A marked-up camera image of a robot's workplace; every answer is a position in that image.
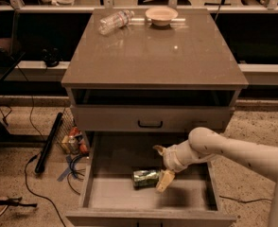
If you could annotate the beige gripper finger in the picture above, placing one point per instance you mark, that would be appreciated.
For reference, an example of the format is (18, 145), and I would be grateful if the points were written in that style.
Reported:
(160, 149)
(166, 177)

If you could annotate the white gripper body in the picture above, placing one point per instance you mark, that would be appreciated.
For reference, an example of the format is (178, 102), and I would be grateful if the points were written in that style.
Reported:
(171, 159)

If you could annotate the green soda can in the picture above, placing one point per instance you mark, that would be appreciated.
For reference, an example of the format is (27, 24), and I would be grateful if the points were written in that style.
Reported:
(145, 178)

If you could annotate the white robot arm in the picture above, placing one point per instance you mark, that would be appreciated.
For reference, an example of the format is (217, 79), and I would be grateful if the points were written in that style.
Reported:
(203, 145)

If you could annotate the open middle drawer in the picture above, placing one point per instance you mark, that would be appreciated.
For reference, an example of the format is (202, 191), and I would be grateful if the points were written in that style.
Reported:
(108, 198)

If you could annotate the grey drawer cabinet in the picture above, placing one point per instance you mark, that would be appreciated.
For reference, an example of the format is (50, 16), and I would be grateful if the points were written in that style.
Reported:
(186, 63)

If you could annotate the black tube on floor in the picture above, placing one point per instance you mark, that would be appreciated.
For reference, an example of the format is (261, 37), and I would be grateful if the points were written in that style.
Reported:
(39, 168)

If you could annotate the white bowl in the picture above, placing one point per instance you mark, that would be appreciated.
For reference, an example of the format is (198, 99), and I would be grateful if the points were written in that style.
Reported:
(161, 16)

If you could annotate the clear plastic water bottle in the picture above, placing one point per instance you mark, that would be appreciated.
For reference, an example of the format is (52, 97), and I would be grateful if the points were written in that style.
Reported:
(114, 21)

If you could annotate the small black device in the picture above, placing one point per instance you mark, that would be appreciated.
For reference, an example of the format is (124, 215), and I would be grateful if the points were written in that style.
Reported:
(51, 58)

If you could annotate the wooden disc with clamp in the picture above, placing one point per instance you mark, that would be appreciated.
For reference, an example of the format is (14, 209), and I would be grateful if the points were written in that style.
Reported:
(5, 202)

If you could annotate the black chair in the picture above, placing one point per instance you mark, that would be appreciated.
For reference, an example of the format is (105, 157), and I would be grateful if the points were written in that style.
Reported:
(10, 49)

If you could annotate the black drawer handle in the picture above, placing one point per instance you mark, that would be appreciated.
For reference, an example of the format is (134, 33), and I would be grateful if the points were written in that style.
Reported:
(150, 125)

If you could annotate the wire basket with items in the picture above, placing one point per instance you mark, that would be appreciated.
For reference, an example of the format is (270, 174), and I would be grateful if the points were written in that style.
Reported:
(69, 138)

